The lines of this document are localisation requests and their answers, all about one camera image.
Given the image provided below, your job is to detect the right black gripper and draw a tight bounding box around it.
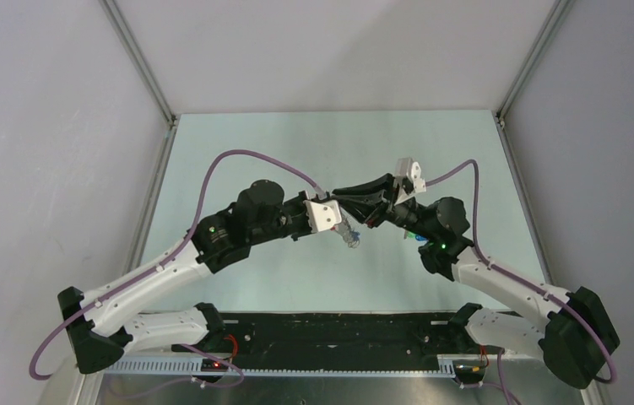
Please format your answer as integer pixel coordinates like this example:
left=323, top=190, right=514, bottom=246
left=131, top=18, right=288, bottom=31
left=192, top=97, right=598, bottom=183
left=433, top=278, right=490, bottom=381
left=332, top=173, right=436, bottom=241

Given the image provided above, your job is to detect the red keyring with keys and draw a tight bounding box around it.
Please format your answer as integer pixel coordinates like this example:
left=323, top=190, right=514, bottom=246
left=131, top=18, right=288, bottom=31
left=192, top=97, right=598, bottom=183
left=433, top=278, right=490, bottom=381
left=335, top=219, right=360, bottom=249

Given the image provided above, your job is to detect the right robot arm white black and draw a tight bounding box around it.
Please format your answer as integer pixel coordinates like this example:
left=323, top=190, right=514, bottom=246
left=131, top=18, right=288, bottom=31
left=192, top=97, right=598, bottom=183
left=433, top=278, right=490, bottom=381
left=331, top=175, right=620, bottom=389

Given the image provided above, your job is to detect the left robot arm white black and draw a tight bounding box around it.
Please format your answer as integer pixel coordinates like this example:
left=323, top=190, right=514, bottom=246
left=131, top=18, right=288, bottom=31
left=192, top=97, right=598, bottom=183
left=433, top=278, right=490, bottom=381
left=57, top=180, right=340, bottom=375

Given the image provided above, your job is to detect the pile of removed keys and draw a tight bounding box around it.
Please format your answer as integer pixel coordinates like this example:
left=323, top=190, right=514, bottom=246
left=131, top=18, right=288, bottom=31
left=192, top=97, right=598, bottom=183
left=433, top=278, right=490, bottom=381
left=404, top=231, right=428, bottom=242

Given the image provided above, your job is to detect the left controller board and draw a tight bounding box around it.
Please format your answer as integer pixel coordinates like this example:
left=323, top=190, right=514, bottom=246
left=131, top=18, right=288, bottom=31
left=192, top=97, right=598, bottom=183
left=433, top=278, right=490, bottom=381
left=200, top=358, right=230, bottom=374

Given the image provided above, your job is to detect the controller board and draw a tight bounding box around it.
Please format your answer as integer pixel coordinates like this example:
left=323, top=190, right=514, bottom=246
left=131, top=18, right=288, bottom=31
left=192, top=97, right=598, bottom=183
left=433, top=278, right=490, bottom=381
left=453, top=364, right=487, bottom=387
left=200, top=358, right=230, bottom=374

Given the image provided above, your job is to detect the right controller board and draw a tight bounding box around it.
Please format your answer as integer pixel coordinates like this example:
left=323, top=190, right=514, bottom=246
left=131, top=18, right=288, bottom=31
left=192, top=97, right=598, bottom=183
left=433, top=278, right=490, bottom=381
left=453, top=364, right=487, bottom=387

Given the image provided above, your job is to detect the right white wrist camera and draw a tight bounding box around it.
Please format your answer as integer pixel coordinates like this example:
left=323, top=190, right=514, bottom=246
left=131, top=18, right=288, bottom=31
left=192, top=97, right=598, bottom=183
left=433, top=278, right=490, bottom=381
left=393, top=157, right=427, bottom=205

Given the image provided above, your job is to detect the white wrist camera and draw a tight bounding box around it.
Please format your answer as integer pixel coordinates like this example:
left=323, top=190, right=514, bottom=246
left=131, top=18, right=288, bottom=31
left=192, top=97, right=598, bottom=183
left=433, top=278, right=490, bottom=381
left=393, top=157, right=427, bottom=205
left=304, top=200, right=343, bottom=233

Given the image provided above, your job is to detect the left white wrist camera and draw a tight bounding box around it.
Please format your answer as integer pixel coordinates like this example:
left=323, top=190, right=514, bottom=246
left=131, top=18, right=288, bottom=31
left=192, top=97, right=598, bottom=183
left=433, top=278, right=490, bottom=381
left=304, top=200, right=343, bottom=233

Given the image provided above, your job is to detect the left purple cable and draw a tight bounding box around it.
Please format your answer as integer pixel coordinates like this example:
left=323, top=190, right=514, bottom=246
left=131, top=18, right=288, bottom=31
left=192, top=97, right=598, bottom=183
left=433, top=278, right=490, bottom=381
left=28, top=148, right=326, bottom=381

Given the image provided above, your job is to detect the purple cable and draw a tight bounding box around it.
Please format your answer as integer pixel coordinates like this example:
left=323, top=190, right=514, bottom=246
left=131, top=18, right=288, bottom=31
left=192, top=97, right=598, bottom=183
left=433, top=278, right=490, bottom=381
left=425, top=159, right=620, bottom=385
left=28, top=148, right=326, bottom=381

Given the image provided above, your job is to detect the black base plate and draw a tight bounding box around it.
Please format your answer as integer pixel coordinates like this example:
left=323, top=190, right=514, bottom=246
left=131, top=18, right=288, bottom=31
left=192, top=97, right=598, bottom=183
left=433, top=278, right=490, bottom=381
left=171, top=310, right=505, bottom=373

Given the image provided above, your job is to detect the left aluminium frame post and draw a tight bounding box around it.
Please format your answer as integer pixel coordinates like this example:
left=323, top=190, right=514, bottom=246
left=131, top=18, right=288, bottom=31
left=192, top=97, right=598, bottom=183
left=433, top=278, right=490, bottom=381
left=98, top=0, right=178, bottom=127

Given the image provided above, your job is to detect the aluminium frame post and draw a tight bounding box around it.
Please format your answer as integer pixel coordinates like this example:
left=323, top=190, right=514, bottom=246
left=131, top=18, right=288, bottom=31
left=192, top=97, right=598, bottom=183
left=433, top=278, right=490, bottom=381
left=494, top=0, right=575, bottom=127
left=98, top=0, right=178, bottom=127

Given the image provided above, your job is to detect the slotted cable duct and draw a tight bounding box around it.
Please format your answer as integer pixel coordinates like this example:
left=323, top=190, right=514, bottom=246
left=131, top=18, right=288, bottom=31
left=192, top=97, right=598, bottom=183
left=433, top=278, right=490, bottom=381
left=105, top=356, right=454, bottom=378

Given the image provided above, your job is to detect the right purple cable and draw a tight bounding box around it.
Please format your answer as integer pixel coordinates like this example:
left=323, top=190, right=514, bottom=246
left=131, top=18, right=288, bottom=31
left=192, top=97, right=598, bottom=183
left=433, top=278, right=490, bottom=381
left=425, top=159, right=620, bottom=385

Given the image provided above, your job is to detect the right aluminium frame post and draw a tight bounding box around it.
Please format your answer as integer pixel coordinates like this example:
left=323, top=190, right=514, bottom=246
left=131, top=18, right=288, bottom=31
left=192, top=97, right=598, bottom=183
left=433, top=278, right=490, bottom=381
left=494, top=0, right=575, bottom=127

